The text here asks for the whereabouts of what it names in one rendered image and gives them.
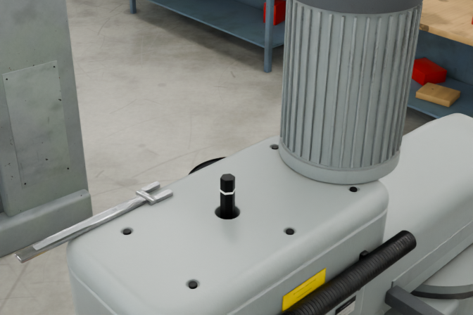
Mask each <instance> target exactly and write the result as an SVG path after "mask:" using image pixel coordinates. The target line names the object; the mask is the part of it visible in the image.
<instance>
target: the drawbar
mask: <svg viewBox="0 0 473 315"><path fill-rule="evenodd" d="M234 189H235V176H234V175H232V174H223V175H222V176H221V177H220V190H221V191H223V192H224V193H231V192H233V191H234ZM220 218H221V219H234V218H235V191H234V193H233V194H229V195H225V194H223V193H221V192H220Z"/></svg>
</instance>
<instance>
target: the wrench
mask: <svg viewBox="0 0 473 315"><path fill-rule="evenodd" d="M159 188H160V183H159V182H157V181H156V182H153V183H152V184H149V185H148V186H145V187H143V188H141V189H140V190H138V191H136V192H135V193H136V196H134V197H133V198H130V199H129V200H126V201H124V202H122V203H120V204H118V205H116V206H114V207H111V208H109V209H107V210H105V211H103V212H101V213H98V214H96V215H94V216H93V217H90V218H88V219H85V220H84V221H81V222H80V223H78V224H76V225H73V226H71V227H69V228H67V229H65V230H63V231H60V232H58V233H56V234H54V235H52V236H50V237H48V238H45V239H44V240H41V241H39V242H38V243H35V244H33V245H31V246H29V247H27V248H25V249H23V250H20V251H18V252H16V253H15V254H14V256H15V258H16V259H17V260H18V261H19V262H20V263H21V264H22V263H24V262H26V261H28V260H31V259H33V258H35V257H37V256H39V255H41V254H43V253H45V252H47V251H49V250H51V249H53V248H56V247H58V246H59V245H62V244H64V243H66V242H68V241H69V240H72V239H73V238H76V237H78V236H81V235H82V234H84V233H86V232H88V231H90V230H92V229H95V228H96V227H98V226H100V225H102V224H105V223H107V222H109V221H111V220H113V219H115V218H117V217H119V216H121V215H123V214H125V213H127V212H129V211H132V210H134V209H136V208H138V207H140V206H142V205H144V204H146V203H148V204H149V205H154V204H156V203H159V202H161V201H163V200H165V199H167V198H169V197H171V196H173V192H172V191H171V190H166V191H163V192H162V193H159V194H158V195H155V196H153V197H152V196H151V195H149V194H148V193H150V192H152V191H155V190H157V189H159Z"/></svg>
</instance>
